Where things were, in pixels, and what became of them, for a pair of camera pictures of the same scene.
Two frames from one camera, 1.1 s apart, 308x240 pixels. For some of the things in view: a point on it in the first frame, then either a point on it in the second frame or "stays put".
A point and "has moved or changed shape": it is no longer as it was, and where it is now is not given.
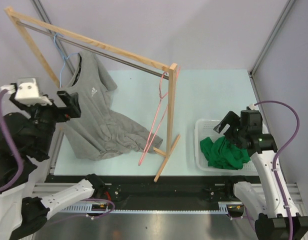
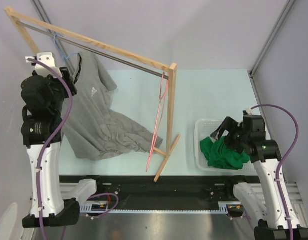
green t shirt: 223,154 stays put
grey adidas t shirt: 100,131 stays put
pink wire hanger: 161,97 has moved or changed shape
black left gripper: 72,100 → 68,80
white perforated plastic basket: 204,128 stays put
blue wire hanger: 64,57 stays put
